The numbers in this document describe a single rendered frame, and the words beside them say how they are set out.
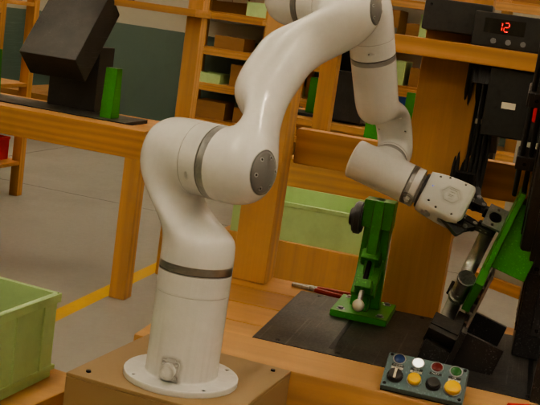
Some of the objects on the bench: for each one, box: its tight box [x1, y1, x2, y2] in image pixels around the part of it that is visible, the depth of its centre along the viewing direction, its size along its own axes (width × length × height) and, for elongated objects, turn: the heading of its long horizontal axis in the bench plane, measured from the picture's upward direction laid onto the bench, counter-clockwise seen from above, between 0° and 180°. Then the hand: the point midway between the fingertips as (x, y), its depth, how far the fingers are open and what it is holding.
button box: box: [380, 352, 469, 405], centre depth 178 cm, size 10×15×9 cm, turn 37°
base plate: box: [252, 290, 537, 401], centre depth 202 cm, size 42×110×2 cm, turn 37°
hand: (489, 222), depth 199 cm, fingers closed on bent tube, 3 cm apart
